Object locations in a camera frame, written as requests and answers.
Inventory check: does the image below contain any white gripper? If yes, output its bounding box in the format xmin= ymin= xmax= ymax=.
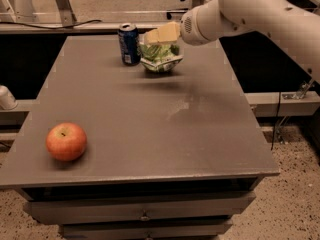
xmin=143 ymin=0 xmax=234 ymax=45

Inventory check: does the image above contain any green jalapeno chip bag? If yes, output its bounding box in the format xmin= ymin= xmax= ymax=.
xmin=139 ymin=34 xmax=183 ymax=73

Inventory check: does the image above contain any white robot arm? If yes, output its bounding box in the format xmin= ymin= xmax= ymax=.
xmin=143 ymin=0 xmax=320 ymax=82

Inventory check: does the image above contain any blue pepsi can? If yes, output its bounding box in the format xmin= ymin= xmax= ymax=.
xmin=118 ymin=23 xmax=141 ymax=66

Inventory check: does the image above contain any red apple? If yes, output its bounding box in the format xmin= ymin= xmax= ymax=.
xmin=46 ymin=122 xmax=87 ymax=162

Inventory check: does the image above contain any white cylinder at left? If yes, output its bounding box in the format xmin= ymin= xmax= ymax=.
xmin=0 ymin=85 xmax=18 ymax=110

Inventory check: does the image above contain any grey upper drawer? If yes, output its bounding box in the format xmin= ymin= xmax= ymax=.
xmin=24 ymin=191 xmax=256 ymax=225

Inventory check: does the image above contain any grey drawer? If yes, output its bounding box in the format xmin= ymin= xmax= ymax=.
xmin=24 ymin=191 xmax=256 ymax=225
xmin=60 ymin=218 xmax=232 ymax=240

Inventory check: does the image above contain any grey lower drawer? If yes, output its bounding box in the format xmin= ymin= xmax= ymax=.
xmin=60 ymin=218 xmax=232 ymax=240

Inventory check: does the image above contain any black cable on rail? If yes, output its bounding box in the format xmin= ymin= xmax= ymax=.
xmin=0 ymin=18 xmax=104 ymax=30

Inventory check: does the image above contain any metal rail frame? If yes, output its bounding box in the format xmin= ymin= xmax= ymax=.
xmin=0 ymin=0 xmax=320 ymax=35

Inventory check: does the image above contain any metal bracket at right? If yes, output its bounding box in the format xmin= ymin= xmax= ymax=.
xmin=282 ymin=79 xmax=315 ymax=100

